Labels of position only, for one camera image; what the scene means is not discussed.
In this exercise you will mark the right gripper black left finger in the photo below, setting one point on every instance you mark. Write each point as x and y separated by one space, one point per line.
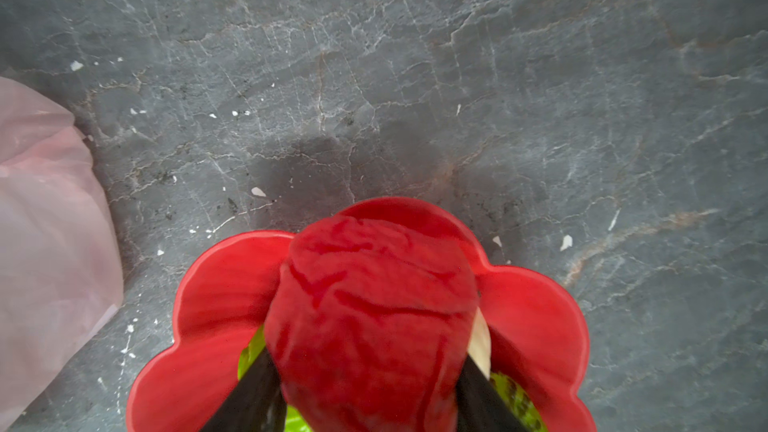
255 404

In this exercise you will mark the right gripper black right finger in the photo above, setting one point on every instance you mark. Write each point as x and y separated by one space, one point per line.
480 408

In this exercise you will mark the green fake kiwi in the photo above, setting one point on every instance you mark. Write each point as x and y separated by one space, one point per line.
294 422

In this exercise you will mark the green fake lime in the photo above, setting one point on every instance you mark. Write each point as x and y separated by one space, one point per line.
518 402

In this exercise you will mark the cream fake fruit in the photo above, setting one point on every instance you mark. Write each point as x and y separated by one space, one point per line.
479 347

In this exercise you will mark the red flower-shaped bowl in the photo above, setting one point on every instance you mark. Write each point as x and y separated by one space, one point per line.
539 336

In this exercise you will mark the red fake apple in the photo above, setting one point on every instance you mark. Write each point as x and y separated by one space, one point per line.
370 326

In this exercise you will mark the pink plastic bag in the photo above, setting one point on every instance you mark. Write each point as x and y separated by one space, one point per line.
61 271

